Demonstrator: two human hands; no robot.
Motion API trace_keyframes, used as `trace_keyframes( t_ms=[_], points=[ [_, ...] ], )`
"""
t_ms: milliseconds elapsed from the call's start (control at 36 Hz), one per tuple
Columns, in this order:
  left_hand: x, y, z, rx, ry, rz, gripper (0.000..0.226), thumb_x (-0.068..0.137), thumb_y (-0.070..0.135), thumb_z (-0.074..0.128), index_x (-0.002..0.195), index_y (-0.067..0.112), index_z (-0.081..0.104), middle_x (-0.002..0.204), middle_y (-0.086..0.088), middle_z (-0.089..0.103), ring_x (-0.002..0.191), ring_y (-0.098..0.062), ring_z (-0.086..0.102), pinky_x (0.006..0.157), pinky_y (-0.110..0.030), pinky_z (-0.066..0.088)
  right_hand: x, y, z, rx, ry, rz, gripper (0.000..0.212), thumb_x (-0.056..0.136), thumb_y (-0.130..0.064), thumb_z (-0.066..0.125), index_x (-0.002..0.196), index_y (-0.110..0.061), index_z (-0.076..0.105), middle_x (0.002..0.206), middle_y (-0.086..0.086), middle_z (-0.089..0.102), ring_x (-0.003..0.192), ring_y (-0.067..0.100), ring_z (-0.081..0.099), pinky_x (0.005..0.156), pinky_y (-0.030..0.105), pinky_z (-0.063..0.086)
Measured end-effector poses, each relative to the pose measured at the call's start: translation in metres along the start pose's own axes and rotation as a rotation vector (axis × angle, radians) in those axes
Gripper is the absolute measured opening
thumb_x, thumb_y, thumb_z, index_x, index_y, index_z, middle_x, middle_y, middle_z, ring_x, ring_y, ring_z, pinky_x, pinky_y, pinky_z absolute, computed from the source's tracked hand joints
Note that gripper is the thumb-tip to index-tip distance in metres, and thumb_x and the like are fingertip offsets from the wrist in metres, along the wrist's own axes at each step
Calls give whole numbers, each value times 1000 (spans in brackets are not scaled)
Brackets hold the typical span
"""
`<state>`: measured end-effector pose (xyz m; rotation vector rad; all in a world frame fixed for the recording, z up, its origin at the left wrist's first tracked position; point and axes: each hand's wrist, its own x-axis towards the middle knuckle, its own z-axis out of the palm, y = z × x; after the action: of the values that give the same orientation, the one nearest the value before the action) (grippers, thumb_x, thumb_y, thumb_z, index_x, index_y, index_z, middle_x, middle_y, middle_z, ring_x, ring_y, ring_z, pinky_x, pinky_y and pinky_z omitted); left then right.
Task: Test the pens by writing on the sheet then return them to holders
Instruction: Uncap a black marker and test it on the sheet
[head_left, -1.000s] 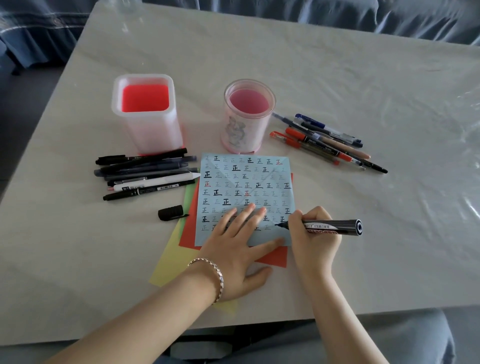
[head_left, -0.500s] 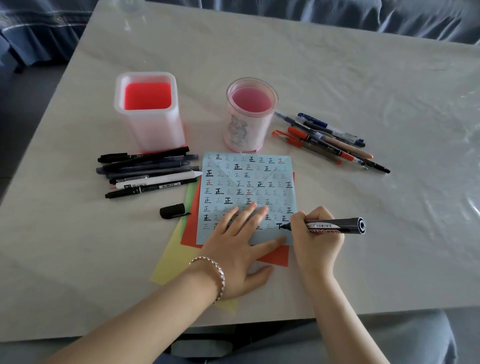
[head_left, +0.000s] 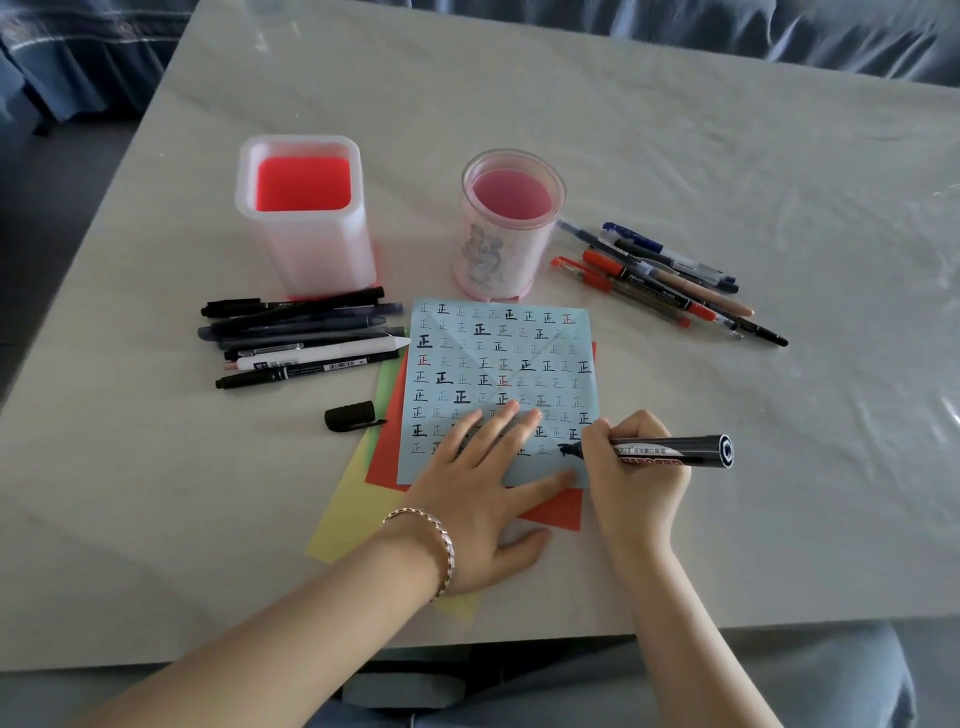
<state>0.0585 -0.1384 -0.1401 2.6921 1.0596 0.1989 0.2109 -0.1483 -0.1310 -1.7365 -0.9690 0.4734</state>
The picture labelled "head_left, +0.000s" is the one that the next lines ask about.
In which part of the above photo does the person's right hand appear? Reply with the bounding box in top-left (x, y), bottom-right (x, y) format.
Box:
top-left (581, 410), bottom-right (693, 560)

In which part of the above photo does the person's left hand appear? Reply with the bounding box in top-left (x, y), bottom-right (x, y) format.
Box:
top-left (382, 399), bottom-right (579, 598)

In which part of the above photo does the red paper sheet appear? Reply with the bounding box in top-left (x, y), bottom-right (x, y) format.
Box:
top-left (363, 341), bottom-right (600, 532)

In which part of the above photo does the thick black grey marker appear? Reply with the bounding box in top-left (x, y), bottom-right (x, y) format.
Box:
top-left (557, 433), bottom-right (735, 470)

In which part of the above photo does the yellow paper sheet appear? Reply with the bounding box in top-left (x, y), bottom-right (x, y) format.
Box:
top-left (305, 427), bottom-right (481, 624)

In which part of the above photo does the thick ribbed black cap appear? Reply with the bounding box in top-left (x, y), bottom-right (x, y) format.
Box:
top-left (323, 400), bottom-right (388, 434)

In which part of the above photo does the green paper sheet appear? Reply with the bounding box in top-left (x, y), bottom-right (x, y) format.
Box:
top-left (371, 358), bottom-right (410, 421)

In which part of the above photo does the blue paper with writing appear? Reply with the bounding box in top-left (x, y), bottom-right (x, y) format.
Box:
top-left (395, 298), bottom-right (604, 490)

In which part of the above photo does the white pen with black label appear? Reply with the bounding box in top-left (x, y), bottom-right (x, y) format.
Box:
top-left (236, 335), bottom-right (412, 373)

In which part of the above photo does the thin black fineliner pen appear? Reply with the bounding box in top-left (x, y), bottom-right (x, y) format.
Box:
top-left (215, 349), bottom-right (403, 391)

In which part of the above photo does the long grey pen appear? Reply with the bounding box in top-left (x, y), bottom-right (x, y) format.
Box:
top-left (217, 326), bottom-right (408, 352)

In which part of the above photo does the pile of assorted pens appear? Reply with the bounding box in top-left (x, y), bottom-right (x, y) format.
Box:
top-left (549, 219), bottom-right (790, 349)

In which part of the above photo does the round pink pen holder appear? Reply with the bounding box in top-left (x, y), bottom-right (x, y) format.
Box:
top-left (451, 148), bottom-right (568, 299)

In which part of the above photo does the black marker with barcode label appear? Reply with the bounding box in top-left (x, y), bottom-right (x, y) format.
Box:
top-left (223, 342), bottom-right (305, 363)

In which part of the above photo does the square white red pen holder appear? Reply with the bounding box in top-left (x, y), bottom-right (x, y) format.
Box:
top-left (235, 134), bottom-right (379, 299)

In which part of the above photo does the black marker pen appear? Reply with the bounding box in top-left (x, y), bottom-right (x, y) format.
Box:
top-left (200, 298), bottom-right (294, 320)

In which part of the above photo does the person's right forearm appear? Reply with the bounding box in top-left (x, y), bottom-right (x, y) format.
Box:
top-left (607, 543), bottom-right (785, 728)

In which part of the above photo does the person's left forearm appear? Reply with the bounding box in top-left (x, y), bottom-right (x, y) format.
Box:
top-left (74, 539), bottom-right (451, 728)

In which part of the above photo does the blue covered sofa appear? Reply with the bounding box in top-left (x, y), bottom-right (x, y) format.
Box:
top-left (0, 0), bottom-right (960, 125)

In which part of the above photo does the silver link bracelet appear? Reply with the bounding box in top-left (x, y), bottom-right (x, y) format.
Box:
top-left (380, 507), bottom-right (457, 604)

